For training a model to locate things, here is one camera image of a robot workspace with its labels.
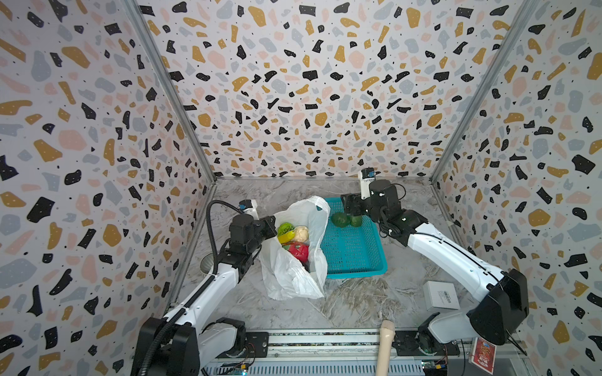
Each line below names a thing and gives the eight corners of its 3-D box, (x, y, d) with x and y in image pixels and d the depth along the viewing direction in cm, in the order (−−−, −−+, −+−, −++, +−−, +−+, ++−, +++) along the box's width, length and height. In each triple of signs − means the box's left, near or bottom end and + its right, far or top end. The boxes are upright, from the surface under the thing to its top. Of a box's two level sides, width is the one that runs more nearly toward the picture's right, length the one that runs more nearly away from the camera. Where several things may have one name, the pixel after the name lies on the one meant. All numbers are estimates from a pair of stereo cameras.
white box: (427, 312, 83) (433, 307, 78) (420, 286, 89) (425, 280, 84) (455, 312, 83) (463, 307, 78) (446, 286, 89) (452, 280, 84)
